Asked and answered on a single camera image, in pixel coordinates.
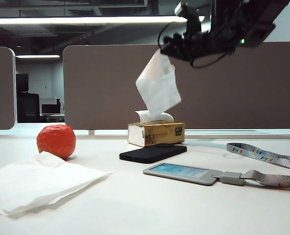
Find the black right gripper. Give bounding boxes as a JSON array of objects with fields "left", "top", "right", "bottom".
[{"left": 160, "top": 25, "right": 236, "bottom": 62}]

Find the white pulled tissue sheet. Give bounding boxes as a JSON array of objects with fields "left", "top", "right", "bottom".
[{"left": 135, "top": 50, "right": 182, "bottom": 120}]

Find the gold tissue pack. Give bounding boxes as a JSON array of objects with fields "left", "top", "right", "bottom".
[{"left": 127, "top": 122, "right": 186, "bottom": 148}]

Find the white tissue in pack opening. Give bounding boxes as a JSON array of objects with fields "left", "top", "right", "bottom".
[{"left": 134, "top": 110, "right": 174, "bottom": 123}]

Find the grey ID card holder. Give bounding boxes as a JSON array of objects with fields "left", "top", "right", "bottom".
[{"left": 143, "top": 163, "right": 220, "bottom": 187}]

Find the white folded tissue stack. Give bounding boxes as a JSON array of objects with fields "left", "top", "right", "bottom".
[{"left": 0, "top": 151, "right": 113, "bottom": 217}]

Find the grey desk divider panel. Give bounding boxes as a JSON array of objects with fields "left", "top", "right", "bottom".
[{"left": 63, "top": 41, "right": 290, "bottom": 131}]

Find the long ceiling light strip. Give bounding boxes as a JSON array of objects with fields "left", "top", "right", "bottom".
[{"left": 0, "top": 16, "right": 205, "bottom": 25}]

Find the black smartphone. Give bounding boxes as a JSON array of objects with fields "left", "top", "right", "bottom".
[{"left": 119, "top": 143, "right": 187, "bottom": 165}]

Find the short ceiling light strip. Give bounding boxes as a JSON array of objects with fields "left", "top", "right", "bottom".
[{"left": 15, "top": 54, "right": 61, "bottom": 59}]

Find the black computer monitor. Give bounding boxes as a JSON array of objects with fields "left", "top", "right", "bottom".
[{"left": 42, "top": 104, "right": 60, "bottom": 115}]

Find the red wrapped ball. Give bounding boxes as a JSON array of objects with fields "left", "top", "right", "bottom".
[{"left": 36, "top": 124, "right": 77, "bottom": 160}]

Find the black cabinet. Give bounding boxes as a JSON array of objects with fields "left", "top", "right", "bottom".
[{"left": 16, "top": 73, "right": 29, "bottom": 94}]

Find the black office chair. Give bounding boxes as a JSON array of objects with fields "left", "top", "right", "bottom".
[{"left": 17, "top": 93, "right": 41, "bottom": 123}]

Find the grey left divider panel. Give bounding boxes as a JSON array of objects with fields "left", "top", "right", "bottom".
[{"left": 0, "top": 47, "right": 16, "bottom": 131}]

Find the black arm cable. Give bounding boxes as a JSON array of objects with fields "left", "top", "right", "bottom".
[{"left": 190, "top": 48, "right": 235, "bottom": 70}]

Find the grey printed lanyard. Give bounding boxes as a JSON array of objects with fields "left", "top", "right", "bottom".
[{"left": 219, "top": 142, "right": 290, "bottom": 190}]

